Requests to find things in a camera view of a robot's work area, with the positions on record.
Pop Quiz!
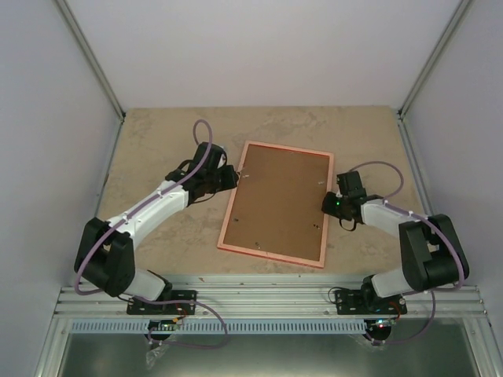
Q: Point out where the red wooden picture frame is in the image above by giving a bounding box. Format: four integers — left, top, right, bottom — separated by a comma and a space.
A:
216, 141, 336, 269

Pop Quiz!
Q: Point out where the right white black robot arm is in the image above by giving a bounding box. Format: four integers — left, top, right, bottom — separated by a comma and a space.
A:
321, 170, 469, 315

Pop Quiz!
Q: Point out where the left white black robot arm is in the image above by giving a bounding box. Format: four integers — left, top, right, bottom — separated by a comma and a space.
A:
74, 142, 239, 313

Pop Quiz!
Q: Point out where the clear plastic bag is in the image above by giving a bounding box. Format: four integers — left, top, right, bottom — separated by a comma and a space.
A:
145, 342, 164, 370

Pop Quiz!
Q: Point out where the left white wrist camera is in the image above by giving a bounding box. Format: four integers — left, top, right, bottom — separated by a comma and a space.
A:
218, 146, 228, 167

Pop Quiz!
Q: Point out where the brown frame backing board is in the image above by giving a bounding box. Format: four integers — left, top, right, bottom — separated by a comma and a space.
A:
222, 145, 330, 262

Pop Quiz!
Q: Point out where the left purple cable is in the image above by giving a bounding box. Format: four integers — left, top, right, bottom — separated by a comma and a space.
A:
74, 119, 229, 351

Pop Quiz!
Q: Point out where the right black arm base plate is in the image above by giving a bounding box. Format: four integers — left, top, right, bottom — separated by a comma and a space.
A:
328, 287, 408, 316

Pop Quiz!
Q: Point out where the aluminium rail platform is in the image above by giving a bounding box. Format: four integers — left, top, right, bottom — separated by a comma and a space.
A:
35, 274, 502, 376

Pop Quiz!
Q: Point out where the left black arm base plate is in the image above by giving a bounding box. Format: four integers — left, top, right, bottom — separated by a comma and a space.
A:
126, 289, 197, 317

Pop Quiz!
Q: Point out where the light blue cable duct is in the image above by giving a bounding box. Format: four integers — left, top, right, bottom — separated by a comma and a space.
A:
72, 318, 366, 335

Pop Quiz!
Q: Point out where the left aluminium corner post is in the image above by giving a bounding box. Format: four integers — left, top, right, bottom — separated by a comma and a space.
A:
53, 0, 126, 123

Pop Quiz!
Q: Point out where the aluminium corner post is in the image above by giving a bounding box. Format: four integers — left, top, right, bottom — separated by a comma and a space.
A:
53, 0, 126, 123
396, 0, 474, 121

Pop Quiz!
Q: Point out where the right aluminium corner post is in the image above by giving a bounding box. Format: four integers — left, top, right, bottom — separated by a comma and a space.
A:
396, 0, 474, 121

